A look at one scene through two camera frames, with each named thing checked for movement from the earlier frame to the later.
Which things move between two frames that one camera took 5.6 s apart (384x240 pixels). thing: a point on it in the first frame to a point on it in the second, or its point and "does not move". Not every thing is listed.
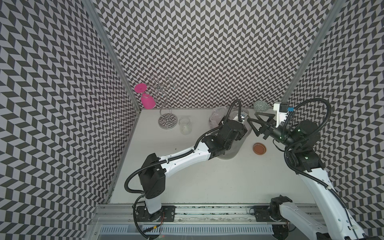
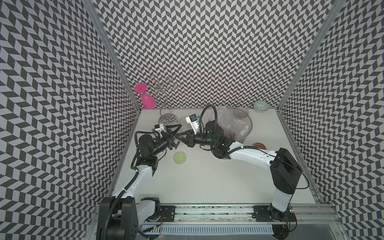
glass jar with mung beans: (185, 125) does not move
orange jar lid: (259, 148) does not move
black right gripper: (266, 127) to (190, 138)
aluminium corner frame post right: (334, 12) does not move
